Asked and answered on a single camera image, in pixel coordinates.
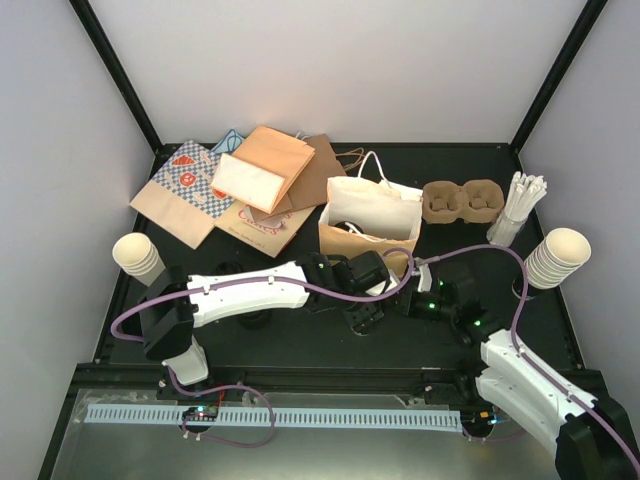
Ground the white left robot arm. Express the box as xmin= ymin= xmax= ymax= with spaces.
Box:
xmin=136 ymin=251 xmax=399 ymax=399

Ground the cardboard cup carrier stack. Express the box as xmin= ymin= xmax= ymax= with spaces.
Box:
xmin=422 ymin=179 xmax=505 ymax=224

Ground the blue checkered paper bag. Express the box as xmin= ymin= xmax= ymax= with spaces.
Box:
xmin=130 ymin=140 xmax=234 ymax=249

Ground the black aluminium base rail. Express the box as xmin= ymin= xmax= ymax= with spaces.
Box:
xmin=185 ymin=367 xmax=487 ymax=407

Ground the right stack of paper cups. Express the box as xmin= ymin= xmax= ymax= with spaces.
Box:
xmin=525 ymin=228 xmax=592 ymax=290

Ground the orange kraft paper bag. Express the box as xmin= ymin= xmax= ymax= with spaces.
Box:
xmin=318 ymin=166 xmax=423 ymax=275

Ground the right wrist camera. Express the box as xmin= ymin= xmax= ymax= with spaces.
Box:
xmin=416 ymin=263 xmax=433 ymax=293

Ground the cup of white straws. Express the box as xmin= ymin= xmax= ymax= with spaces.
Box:
xmin=486 ymin=171 xmax=547 ymax=247

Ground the left black frame post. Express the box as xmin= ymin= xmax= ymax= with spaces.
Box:
xmin=69 ymin=0 xmax=163 ymax=153

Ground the dark brown paper bag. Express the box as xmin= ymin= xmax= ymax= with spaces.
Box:
xmin=288 ymin=134 xmax=364 ymax=211

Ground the folded orange paper bag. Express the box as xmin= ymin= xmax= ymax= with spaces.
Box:
xmin=211 ymin=126 xmax=315 ymax=214

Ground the stack of paper cups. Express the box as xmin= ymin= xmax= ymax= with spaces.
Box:
xmin=112 ymin=232 xmax=165 ymax=286
xmin=525 ymin=228 xmax=592 ymax=290

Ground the light blue paper bag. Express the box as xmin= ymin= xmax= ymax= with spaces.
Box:
xmin=210 ymin=129 xmax=245 ymax=155

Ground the left stack of paper cups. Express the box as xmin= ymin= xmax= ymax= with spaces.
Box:
xmin=112 ymin=232 xmax=165 ymax=286

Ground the black frame post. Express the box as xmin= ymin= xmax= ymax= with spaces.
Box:
xmin=69 ymin=0 xmax=163 ymax=153
xmin=510 ymin=0 xmax=609 ymax=154

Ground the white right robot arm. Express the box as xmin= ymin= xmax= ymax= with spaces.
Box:
xmin=392 ymin=260 xmax=639 ymax=479

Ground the right black frame post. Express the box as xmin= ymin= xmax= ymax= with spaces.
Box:
xmin=510 ymin=0 xmax=609 ymax=154

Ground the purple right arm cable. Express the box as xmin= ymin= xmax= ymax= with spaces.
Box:
xmin=412 ymin=243 xmax=640 ymax=466

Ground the cream cakes printed paper bag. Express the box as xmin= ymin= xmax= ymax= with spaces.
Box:
xmin=215 ymin=201 xmax=315 ymax=258

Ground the white slotted cable duct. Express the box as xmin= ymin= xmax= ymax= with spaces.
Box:
xmin=84 ymin=404 xmax=462 ymax=433

